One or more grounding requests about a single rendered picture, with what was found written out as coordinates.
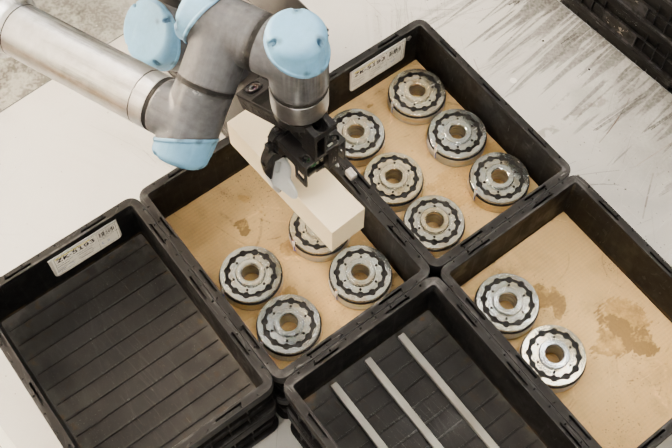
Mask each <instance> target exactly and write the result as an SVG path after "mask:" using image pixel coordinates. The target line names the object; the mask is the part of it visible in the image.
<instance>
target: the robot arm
mask: <svg viewBox="0 0 672 448"><path fill-rule="evenodd" d="M124 39H125V43H126V44H127V46H128V51H129V53H130V54H131V56H130V55H128V54H126V53H124V52H122V51H120V50H119V49H117V48H115V47H113V46H111V45H109V44H107V43H105V42H103V41H101V40H99V39H97V38H95V37H93V36H91V35H89V34H87V33H85V32H84V31H82V30H80V29H78V28H76V27H74V26H72V25H70V24H68V23H66V22H64V21H62V20H60V19H58V18H56V17H54V16H52V15H51V14H49V13H47V12H45V11H43V10H41V9H39V8H37V7H36V4H35V2H34V0H0V58H8V57H12V58H14V59H16V60H18V61H20V62H21V63H23V64H25V65H27V66H29V67H31V68H32V69H34V70H36V71H38V72H40V73H42V74H44V75H45V76H47V77H49V78H51V79H53V80H55V81H56V82H58V83H60V84H62V85H64V86H66V87H68V88H69V89H71V90H73V91H75V92H77V93H79V94H80V95H82V96H84V97H86V98H88V99H90V100H92V101H93V102H95V103H97V104H99V105H101V106H103V107H104V108H106V109H108V110H110V111H112V112H114V113H116V114H117V115H119V116H121V117H123V118H125V119H127V120H128V121H130V122H132V123H134V124H136V125H138V126H140V127H141V128H143V129H145V130H147V131H149V132H151V133H153V134H154V135H155V136H154V137H153V145H152V152H153V153H154V155H156V156H157V157H158V158H159V159H160V160H162V161H163V162H165V163H167V164H169V165H172V166H175V167H178V168H181V169H186V170H199V169H202V168H204V167H205V166H206V165H207V164H208V162H209V160H210V158H211V157H212V154H213V152H214V150H215V147H216V145H217V143H218V142H219V140H220V138H219V136H220V133H221V130H222V128H223V125H224V122H225V119H226V117H227V114H228V111H229V109H230V106H231V103H232V100H233V98H234V95H235V93H236V90H237V87H238V85H239V82H241V81H242V80H244V79H245V78H246V77H247V76H248V75H249V73H250V72H252V73H256V74H258V75H260V76H262V77H265V78H267V79H268V80H269V82H268V81H266V80H264V79H262V78H257V79H256V80H254V81H252V82H250V83H248V84H247V85H246V86H245V87H244V88H243V89H241V90H240V91H239V92H237V93H236V95H237V97H238V100H239V102H240V104H241V106H242V108H243V109H245V110H247V111H249V112H250V113H252V114H254V115H256V116H258V117H260V118H262V119H264V120H265V121H267V122H269V123H271V124H273V125H275V126H274V127H273V128H271V130H270V132H269V135H268V136H267V138H268V140H267V141H268V142H266V143H265V144H264V145H265V146H264V150H263V152H262V155H261V159H260V162H261V166H262V169H263V172H264V173H265V175H266V178H267V180H268V182H269V184H270V185H271V187H272V188H273V189H274V190H275V191H276V192H278V193H280V192H281V190H282V191H283V192H284V193H286V194H287V195H288V196H289V197H291V198H292V199H296V198H297V197H298V193H297V190H296V188H295V186H294V184H293V182H292V180H291V166H290V163H289V162H288V160H290V161H291V162H292V163H293V164H294V166H295V177H296V178H297V179H298V180H299V181H300V182H301V183H302V184H303V185H304V186H305V187H308V179H307V176H308V177H310V176H311V175H312V174H314V173H315V172H316V173H317V172H318V171H320V170H322V169H324V168H325V166H326V167H327V168H328V169H331V168H332V167H333V166H334V165H335V166H336V167H339V164H338V160H339V156H340V157H341V158H342V159H343V160H344V159H345V152H346V139H345V138H344V137H343V136H342V135H341V134H340V133H339V132H338V131H337V130H336V122H335V121H334V120H333V119H332V118H331V117H330V116H329V115H328V114H327V113H328V106H329V62H330V57H331V48H330V44H329V41H328V31H327V28H326V25H325V23H324V22H323V20H322V19H321V18H320V17H319V16H318V15H317V14H315V13H313V12H312V11H310V10H307V9H303V8H301V9H293V8H288V9H284V10H282V11H280V12H278V13H276V14H275V15H274V14H272V13H270V12H268V11H266V10H263V9H261V8H259V7H257V6H254V5H252V4H250V3H248V2H245V1H243V0H138V1H137V2H136V3H135V4H133V5H132V6H131V7H130V8H129V10H128V12H127V14H126V17H125V21H124ZM161 71H174V72H178V73H177V76H176V79H175V78H173V77H171V76H169V75H167V74H165V73H163V72H161ZM336 139H337V140H338V142H336ZM341 144H342V151H341V150H340V149H339V146H340V145H341ZM298 171H299V172H300V173H301V174H302V175H303V176H304V178H303V177H302V176H301V175H300V174H299V173H298Z"/></svg>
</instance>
